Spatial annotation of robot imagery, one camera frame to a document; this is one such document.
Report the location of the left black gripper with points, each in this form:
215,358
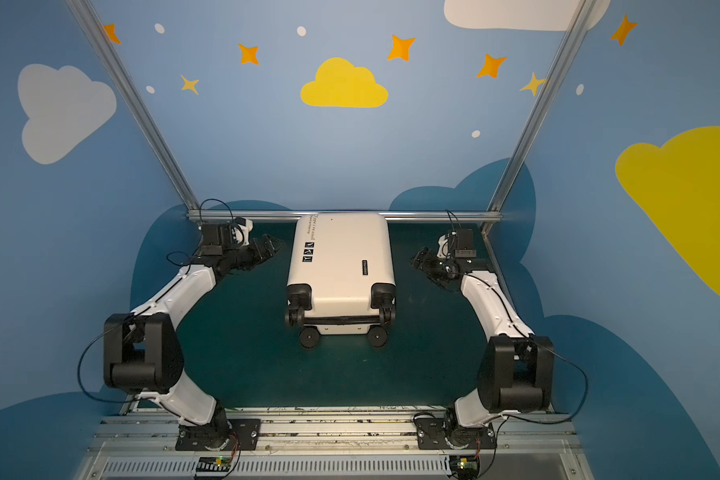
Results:
254,249

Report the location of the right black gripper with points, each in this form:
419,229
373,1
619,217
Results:
431,264

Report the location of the black white suitcase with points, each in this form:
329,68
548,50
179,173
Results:
341,278

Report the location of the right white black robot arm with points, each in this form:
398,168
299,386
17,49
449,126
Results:
516,371

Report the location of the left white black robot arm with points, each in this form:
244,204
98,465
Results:
142,355

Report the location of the rear aluminium crossbar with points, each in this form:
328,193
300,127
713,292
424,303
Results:
213,215

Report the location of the right small circuit board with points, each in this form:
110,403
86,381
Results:
463,468

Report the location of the small circuit board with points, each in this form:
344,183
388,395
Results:
218,467
463,468

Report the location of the left small circuit board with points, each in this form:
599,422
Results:
218,467

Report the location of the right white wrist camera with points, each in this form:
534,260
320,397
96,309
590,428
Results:
444,246

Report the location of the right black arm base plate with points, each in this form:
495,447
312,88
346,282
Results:
434,433

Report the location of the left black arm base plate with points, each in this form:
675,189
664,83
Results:
231,434

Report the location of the aluminium front rail frame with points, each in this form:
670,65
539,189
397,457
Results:
333,443

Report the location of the right aluminium frame post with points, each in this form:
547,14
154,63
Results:
556,74

